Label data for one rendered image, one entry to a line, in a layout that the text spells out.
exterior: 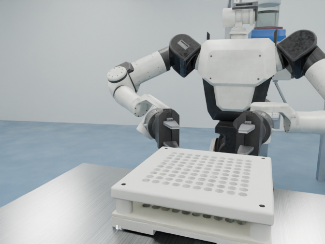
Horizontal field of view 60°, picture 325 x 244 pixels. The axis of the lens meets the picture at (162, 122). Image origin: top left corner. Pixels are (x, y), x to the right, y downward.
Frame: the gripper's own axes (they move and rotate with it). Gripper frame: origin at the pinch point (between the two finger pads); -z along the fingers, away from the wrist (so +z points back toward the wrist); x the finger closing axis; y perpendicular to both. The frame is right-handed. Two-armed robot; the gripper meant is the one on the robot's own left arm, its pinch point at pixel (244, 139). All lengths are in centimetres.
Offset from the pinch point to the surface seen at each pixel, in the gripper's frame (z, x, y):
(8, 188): 86, 97, 230
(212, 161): -13.5, 1.7, 3.6
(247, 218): -29.5, 3.0, -6.5
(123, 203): -31.8, 4.2, 12.4
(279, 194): -6.8, 9.0, -8.9
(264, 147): 135, 41, 12
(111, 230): -33.0, 8.8, 14.0
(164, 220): -30.2, 6.2, 5.8
